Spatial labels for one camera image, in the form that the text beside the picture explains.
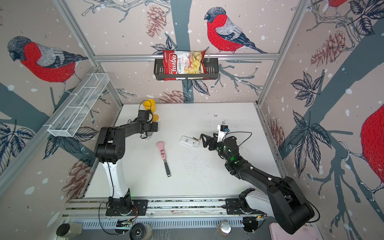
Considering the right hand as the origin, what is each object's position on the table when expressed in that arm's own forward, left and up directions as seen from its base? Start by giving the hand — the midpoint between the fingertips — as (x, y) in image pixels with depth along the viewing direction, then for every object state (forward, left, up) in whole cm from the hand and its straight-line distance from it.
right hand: (205, 137), depth 82 cm
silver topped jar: (-40, -9, -5) cm, 41 cm away
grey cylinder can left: (-44, +57, -5) cm, 72 cm away
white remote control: (+6, +10, -14) cm, 19 cm away
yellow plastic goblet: (+21, +37, +5) cm, 42 cm away
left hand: (+17, +39, -12) cm, 44 cm away
